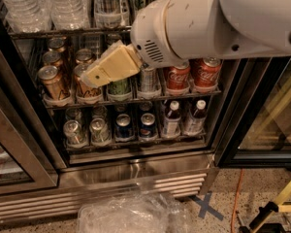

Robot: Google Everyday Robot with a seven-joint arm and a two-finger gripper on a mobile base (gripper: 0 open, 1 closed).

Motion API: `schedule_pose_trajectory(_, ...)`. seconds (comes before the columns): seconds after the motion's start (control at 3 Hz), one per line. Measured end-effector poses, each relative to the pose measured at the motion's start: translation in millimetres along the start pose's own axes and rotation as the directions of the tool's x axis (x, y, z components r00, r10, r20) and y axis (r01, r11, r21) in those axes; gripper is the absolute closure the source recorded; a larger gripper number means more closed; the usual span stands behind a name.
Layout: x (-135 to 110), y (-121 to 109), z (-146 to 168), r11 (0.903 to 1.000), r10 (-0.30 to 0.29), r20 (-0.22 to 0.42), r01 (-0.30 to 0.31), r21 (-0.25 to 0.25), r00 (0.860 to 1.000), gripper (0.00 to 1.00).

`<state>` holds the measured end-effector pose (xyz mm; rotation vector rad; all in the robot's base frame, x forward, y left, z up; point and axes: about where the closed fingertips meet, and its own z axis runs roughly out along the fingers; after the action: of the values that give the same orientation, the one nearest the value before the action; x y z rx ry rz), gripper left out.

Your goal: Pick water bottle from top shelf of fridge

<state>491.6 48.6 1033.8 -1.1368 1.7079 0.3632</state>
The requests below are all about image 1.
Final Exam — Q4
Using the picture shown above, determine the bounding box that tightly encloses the clear plastic bin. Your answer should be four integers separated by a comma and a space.
76, 193, 193, 233

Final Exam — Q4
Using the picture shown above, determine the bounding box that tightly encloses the front right red cola can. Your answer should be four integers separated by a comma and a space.
190, 57, 222, 93

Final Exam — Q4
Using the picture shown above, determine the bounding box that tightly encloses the clear water bottle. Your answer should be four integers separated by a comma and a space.
50, 0, 90, 30
3, 0, 51, 33

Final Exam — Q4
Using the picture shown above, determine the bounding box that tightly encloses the orange can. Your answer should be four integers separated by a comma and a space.
75, 49, 96, 64
48, 38, 67, 52
74, 64, 103, 104
38, 65, 72, 107
43, 50, 64, 69

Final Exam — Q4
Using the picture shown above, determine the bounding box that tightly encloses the right white-cap dark bottle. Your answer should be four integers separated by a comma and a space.
183, 100, 207, 135

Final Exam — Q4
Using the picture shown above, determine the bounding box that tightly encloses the left glass fridge door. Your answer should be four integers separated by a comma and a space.
0, 50, 58, 195

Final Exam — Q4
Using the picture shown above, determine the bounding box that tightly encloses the red cola can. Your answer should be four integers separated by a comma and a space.
190, 57, 222, 93
163, 61, 190, 94

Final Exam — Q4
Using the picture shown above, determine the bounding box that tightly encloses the right blue pepsi can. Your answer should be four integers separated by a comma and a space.
139, 113, 157, 140

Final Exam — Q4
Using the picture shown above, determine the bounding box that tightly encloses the white-cap dark bottle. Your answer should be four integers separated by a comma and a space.
163, 100, 181, 138
183, 100, 207, 135

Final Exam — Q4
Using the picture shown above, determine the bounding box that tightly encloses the front silver can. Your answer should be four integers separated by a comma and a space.
137, 68, 161, 99

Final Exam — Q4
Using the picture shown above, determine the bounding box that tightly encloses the left blue pepsi can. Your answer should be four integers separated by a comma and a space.
115, 114, 134, 142

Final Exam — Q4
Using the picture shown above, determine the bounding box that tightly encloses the left white-cap dark bottle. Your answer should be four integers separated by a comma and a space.
163, 100, 181, 138

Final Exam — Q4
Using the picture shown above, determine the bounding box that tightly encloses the front left red cola can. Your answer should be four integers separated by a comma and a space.
163, 61, 190, 94

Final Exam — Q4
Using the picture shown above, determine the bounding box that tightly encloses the plaid tall can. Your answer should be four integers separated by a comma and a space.
94, 0, 130, 29

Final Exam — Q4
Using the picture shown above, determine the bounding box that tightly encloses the stainless steel display fridge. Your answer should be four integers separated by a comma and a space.
0, 0, 291, 226

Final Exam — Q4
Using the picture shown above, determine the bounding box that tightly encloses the middle left orange can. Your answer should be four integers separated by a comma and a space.
43, 50, 64, 69

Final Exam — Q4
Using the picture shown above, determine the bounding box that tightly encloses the bottom left silver can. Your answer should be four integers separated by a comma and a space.
63, 120, 87, 148

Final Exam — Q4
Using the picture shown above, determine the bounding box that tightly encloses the right clear water bottle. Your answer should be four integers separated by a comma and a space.
50, 0, 90, 30

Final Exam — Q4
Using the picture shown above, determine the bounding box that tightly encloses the yellow black stand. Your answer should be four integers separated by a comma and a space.
239, 181, 291, 233

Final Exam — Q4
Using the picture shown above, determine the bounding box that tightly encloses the front left orange can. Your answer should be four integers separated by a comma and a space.
38, 65, 72, 107

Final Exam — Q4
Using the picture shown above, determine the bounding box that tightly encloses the front green can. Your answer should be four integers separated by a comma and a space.
107, 79, 132, 101

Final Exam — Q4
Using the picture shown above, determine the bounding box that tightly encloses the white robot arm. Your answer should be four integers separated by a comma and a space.
81, 0, 291, 87

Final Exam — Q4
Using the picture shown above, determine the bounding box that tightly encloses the blue pepsi can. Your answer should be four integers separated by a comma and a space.
115, 114, 134, 142
139, 113, 157, 140

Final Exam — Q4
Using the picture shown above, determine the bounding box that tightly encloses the left clear water bottle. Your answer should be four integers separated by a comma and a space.
3, 0, 51, 33

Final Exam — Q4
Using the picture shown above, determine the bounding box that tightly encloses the open glass fridge door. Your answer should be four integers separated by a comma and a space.
215, 56, 291, 170

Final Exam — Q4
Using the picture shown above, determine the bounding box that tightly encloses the silver can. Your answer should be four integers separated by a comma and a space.
89, 117, 111, 146
137, 68, 161, 99
63, 120, 87, 148

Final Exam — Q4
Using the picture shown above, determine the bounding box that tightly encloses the orange cable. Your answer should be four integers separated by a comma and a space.
230, 168, 245, 233

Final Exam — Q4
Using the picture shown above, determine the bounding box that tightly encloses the back left orange can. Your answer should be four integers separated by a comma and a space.
48, 38, 67, 52

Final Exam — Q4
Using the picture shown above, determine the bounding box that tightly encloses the blue tape cross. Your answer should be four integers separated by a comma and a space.
190, 192, 224, 221

